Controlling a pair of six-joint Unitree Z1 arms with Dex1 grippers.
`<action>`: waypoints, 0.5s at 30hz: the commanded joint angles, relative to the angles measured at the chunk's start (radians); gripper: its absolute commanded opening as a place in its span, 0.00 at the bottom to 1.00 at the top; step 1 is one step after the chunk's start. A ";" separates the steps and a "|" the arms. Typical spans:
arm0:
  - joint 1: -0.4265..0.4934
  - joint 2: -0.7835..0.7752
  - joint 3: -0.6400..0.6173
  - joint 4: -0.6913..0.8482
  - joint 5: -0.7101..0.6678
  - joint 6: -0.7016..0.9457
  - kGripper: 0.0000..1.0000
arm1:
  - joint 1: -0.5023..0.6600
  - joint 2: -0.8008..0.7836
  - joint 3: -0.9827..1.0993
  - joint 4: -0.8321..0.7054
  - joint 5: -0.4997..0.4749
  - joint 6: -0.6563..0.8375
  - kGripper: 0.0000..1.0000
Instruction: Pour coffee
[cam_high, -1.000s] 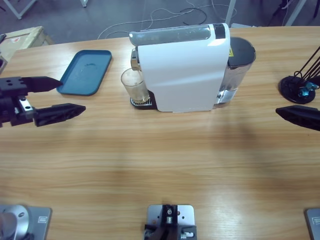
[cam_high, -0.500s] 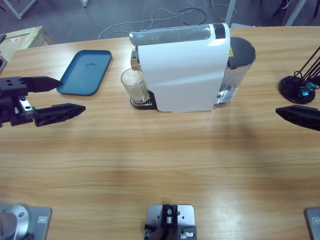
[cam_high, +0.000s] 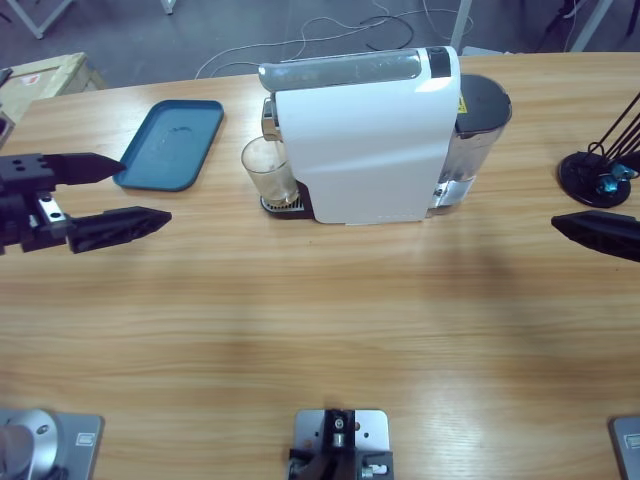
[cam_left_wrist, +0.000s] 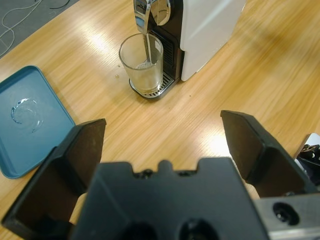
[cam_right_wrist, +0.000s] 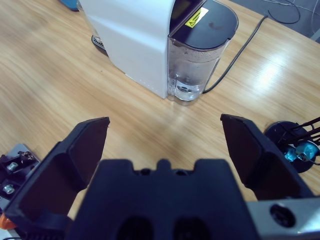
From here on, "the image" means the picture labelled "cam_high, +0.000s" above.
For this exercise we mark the short white frame leg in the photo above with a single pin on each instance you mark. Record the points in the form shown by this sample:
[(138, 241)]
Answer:
[(168, 6)]

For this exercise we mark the clear water tank black lid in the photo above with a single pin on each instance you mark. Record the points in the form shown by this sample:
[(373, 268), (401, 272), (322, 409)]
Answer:
[(480, 100)]

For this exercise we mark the grey mount with dark post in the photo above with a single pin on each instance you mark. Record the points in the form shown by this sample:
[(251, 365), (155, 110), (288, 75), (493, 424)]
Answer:
[(340, 435)]

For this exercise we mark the robot arm grey base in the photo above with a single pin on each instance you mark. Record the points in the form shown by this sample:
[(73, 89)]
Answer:
[(627, 450), (45, 445)]

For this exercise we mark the white capsule coffee machine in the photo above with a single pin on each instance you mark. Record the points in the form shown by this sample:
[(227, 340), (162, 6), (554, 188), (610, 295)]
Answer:
[(360, 150)]

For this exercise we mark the white straight table leg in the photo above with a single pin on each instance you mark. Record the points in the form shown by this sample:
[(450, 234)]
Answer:
[(461, 25)]

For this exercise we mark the white slanted table leg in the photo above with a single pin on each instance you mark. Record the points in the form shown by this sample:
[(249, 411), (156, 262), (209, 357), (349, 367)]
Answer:
[(591, 25)]

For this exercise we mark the blue coffee capsule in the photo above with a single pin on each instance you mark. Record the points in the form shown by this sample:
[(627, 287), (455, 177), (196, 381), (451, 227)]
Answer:
[(625, 174), (607, 186)]

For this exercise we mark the clear drinking glass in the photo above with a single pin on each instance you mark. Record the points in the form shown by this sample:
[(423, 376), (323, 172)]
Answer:
[(270, 175)]

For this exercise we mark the blue rectangular tray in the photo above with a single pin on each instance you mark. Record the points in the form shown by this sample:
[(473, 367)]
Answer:
[(165, 150)]

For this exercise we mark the wooden crate with red mark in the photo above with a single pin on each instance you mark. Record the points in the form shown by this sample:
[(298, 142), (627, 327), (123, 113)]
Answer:
[(55, 75)]

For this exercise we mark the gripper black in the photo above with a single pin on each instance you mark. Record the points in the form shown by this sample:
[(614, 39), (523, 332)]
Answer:
[(22, 200)]

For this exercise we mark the white table frame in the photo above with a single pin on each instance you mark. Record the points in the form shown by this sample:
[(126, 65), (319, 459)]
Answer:
[(40, 32)]

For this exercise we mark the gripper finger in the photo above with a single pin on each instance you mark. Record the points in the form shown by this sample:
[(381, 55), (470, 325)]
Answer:
[(605, 232), (634, 164)]

